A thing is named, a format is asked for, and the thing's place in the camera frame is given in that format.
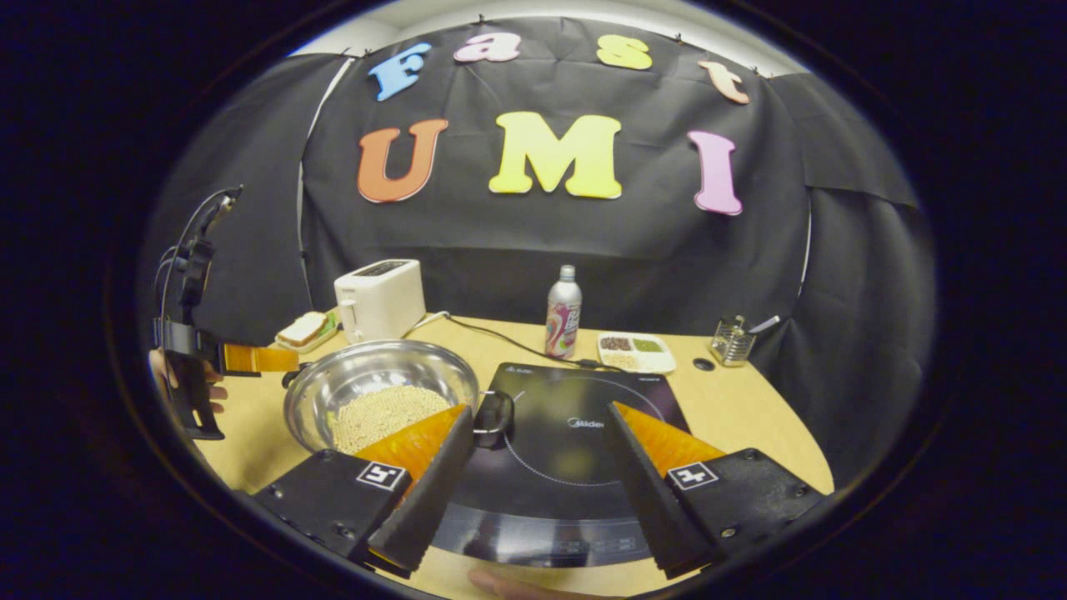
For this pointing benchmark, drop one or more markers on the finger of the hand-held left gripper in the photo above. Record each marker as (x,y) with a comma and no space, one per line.
(258,359)

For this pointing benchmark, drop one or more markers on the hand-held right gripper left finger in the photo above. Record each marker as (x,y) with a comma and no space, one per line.
(433,492)

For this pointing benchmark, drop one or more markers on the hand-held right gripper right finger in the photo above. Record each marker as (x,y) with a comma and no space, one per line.
(646,492)

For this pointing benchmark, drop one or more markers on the black induction cooktop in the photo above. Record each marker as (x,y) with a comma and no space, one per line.
(567,475)

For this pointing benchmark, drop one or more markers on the stainless steel pot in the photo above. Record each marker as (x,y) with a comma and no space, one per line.
(375,367)

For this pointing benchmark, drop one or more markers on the small green plate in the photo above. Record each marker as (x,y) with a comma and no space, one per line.
(327,340)

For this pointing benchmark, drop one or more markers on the soybeans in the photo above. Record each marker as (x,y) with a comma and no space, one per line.
(379,417)

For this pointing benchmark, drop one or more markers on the white divided bean tray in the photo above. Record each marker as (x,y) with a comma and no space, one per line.
(635,354)

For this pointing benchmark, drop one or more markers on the white toaster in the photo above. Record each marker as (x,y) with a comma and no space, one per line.
(383,300)

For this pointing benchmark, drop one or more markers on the silver pink-label bottle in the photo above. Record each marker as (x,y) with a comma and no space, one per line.
(563,312)

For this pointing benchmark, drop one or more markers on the black backdrop cloth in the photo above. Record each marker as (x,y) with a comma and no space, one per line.
(533,242)

